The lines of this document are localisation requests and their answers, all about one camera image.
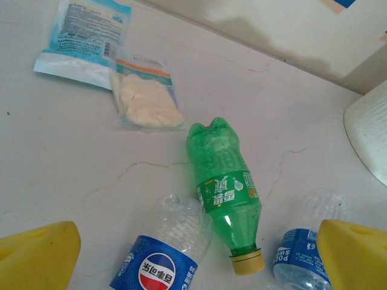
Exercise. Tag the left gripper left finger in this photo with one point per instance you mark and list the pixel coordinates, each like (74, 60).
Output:
(33, 259)

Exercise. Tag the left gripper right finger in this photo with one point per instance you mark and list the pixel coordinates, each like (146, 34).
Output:
(356, 259)

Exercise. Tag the clear Pepsi label bottle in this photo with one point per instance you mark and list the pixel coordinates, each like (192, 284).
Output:
(163, 256)

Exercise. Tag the white ribbed plastic bin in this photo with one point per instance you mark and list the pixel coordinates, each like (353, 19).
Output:
(370, 136)

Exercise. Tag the clear Pocari Sweat bottle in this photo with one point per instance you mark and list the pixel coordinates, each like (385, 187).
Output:
(302, 256)

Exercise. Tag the green soda bottle yellow cap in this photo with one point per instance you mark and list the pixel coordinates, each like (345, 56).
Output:
(223, 181)

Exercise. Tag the clear packet of cream pads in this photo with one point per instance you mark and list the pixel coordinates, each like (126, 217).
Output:
(148, 99)

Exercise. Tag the blue white sachet packet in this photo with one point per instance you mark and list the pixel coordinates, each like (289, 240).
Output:
(81, 36)

